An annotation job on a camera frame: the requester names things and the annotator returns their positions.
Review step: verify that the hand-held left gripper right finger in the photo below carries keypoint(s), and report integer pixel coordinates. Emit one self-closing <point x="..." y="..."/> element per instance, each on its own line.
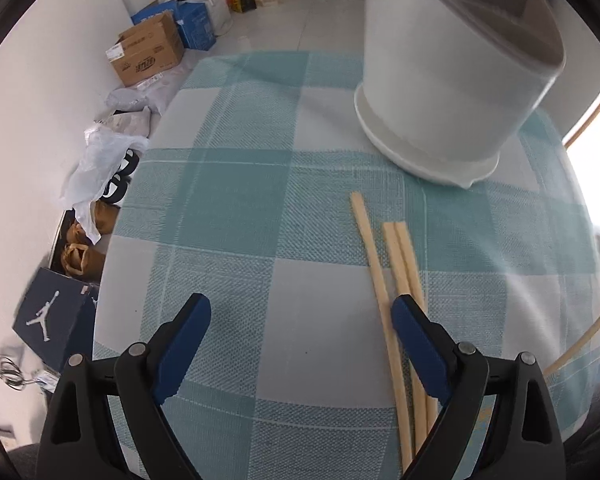
<point x="420" y="345"/>

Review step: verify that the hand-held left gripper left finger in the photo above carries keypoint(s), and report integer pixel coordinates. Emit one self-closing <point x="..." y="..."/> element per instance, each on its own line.
<point x="182" y="345"/>

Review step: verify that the white utensil holder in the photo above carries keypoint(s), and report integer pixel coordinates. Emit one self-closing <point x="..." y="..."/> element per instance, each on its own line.
<point x="430" y="60"/>

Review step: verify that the navy shoe box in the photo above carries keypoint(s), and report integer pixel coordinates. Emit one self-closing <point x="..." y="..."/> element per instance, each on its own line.
<point x="50" y="315"/>

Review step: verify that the teal checked tablecloth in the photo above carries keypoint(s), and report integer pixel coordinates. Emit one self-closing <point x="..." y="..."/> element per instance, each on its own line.
<point x="230" y="210"/>

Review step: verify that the black white sneaker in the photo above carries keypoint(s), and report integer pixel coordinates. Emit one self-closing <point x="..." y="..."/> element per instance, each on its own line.
<point x="131" y="162"/>
<point x="116" y="190"/>

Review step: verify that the white plastic bag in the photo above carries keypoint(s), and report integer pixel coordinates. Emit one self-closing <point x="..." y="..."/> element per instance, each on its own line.
<point x="95" y="165"/>

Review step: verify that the small pale parcel bag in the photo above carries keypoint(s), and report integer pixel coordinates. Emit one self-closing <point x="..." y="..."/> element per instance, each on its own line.
<point x="127" y="122"/>

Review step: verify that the large grey parcel bag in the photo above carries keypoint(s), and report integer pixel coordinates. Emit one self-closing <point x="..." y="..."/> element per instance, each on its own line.
<point x="130" y="97"/>

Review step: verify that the brown cardboard box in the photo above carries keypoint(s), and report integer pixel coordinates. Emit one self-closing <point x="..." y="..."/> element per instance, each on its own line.
<point x="145" y="52"/>

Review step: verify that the blue cardboard box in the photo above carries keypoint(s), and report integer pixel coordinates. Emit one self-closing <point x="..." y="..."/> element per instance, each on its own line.
<point x="197" y="25"/>

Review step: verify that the white storage box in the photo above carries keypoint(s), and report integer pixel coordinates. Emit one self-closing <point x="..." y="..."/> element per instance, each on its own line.
<point x="219" y="10"/>

